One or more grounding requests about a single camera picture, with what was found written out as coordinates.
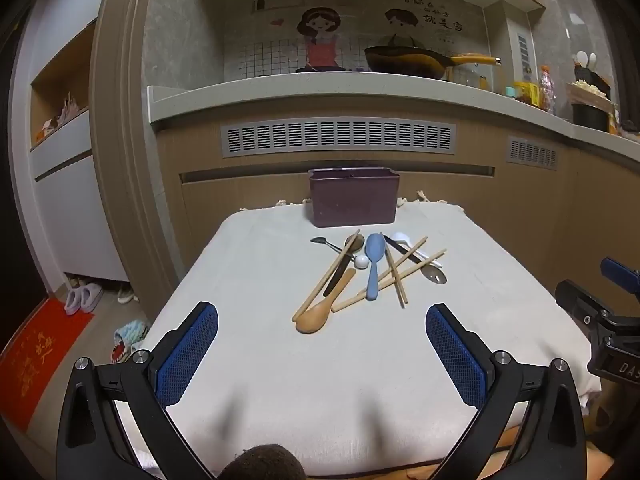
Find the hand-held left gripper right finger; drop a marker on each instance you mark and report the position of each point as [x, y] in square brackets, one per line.
[457, 355]

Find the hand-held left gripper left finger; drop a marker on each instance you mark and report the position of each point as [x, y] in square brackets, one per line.
[187, 355]

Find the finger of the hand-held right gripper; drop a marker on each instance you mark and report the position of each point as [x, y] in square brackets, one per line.
[622, 275]
[580, 305]

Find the light wooden spoon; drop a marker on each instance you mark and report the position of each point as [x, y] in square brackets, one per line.
[312, 321]

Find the white plastic spoon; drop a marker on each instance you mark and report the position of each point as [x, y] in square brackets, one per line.
[400, 238]

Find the blue plastic spoon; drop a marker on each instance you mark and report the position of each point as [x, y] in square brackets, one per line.
[375, 252]

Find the small metal spoon white ball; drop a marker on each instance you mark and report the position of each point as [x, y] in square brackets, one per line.
[361, 260]

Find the dark wooden spoon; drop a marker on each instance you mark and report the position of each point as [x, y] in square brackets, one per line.
[355, 244]

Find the purple plastic utensil holder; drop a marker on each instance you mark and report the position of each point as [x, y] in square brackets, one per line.
[352, 200]

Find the teal knitted slipper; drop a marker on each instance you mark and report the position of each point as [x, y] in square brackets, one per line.
[127, 340]

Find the white fringed table cloth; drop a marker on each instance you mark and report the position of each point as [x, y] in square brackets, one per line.
[280, 385]

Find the grey slipper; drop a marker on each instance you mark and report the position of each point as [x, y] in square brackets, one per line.
[72, 302]
[92, 297]

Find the dark fuzzy ball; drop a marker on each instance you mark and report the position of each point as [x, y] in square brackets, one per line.
[265, 462]

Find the red door mat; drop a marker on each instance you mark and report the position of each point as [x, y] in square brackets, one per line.
[35, 360]

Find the small grey vent grille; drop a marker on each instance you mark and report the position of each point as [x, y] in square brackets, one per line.
[532, 151]

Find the white storage cabinet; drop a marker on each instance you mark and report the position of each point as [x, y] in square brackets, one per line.
[75, 220]

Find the wooden box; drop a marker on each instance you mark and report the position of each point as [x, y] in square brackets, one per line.
[592, 94]

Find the black utensil caddy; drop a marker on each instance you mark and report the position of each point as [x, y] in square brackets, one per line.
[595, 79]

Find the yellow jar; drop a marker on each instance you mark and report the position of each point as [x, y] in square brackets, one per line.
[526, 94]

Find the white vented pipe cover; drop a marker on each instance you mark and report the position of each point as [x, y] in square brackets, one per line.
[520, 50]

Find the shelf clutter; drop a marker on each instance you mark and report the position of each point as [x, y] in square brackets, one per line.
[55, 120]

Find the beige door frame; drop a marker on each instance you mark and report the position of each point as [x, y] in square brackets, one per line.
[130, 160]

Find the cartoon wall sticker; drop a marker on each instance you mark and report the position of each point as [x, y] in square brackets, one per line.
[320, 25]

